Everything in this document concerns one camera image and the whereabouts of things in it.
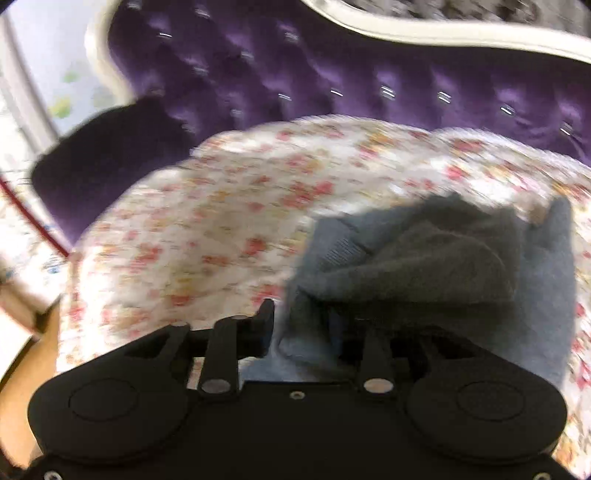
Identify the grey knit sweater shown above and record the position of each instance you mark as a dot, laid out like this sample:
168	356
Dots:
506	284

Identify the floral bed sheet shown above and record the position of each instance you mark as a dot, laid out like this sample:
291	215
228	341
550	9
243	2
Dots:
222	229

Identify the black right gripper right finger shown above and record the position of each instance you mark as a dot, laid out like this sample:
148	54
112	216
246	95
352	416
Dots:
394	359

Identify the grey damask curtain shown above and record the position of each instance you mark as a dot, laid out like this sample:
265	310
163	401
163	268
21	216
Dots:
569	16

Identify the purple tufted white-framed headboard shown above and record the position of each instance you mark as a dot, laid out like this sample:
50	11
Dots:
197	68

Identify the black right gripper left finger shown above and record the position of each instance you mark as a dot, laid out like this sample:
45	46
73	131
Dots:
219	349

